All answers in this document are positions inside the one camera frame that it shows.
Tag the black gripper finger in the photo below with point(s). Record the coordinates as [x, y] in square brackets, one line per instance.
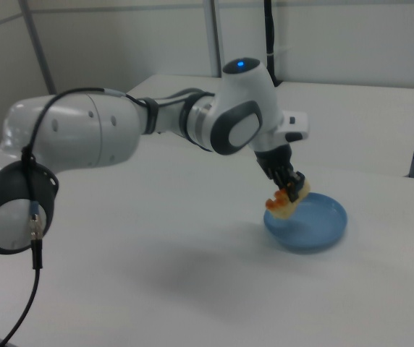
[281, 179]
[296, 184]

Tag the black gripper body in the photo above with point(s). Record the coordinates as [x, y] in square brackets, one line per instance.
[277, 159]

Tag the orange glazed bread loaf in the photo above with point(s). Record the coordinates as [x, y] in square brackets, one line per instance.
[283, 210]

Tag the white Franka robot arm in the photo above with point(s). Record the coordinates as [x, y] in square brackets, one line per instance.
[84, 130]

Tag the blue round plate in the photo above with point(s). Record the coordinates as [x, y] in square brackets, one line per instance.
[315, 226]

